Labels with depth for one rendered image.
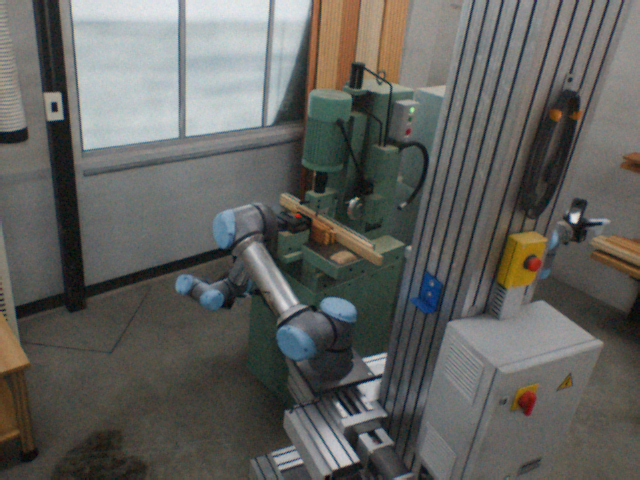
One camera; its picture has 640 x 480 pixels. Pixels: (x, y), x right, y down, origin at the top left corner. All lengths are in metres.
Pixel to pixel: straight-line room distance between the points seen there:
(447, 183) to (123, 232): 2.44
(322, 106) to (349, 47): 1.75
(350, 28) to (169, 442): 2.74
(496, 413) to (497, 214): 0.47
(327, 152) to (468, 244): 1.06
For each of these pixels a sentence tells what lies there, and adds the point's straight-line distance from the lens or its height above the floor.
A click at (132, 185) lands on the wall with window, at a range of 3.49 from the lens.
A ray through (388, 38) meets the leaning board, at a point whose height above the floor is 1.49.
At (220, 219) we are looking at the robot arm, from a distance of 1.83.
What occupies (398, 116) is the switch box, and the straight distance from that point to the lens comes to 2.52.
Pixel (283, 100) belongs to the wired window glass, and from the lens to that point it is 4.01.
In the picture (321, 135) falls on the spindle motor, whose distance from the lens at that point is 2.37.
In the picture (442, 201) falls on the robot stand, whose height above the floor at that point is 1.48.
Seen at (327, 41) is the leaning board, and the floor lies 1.48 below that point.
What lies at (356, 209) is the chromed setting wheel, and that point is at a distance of 2.55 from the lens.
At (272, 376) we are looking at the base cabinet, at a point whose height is 0.10.
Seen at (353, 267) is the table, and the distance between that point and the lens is 2.38.
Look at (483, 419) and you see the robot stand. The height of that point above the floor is 1.08.
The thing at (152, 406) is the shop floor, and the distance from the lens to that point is 2.96.
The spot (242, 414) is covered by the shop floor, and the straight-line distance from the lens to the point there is 2.91.
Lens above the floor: 2.05
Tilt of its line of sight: 27 degrees down
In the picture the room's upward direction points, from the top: 7 degrees clockwise
